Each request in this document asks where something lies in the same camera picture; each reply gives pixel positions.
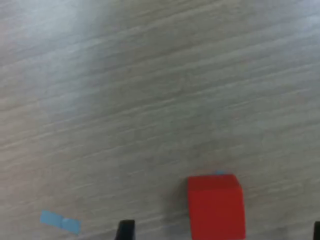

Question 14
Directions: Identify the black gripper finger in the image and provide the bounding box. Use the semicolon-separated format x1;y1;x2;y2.
312;220;320;240
115;219;137;240

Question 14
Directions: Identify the red cube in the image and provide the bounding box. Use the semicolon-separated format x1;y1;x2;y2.
187;173;247;240

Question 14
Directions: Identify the small blue tape piece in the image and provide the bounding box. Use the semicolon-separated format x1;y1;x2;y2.
39;209;83;236

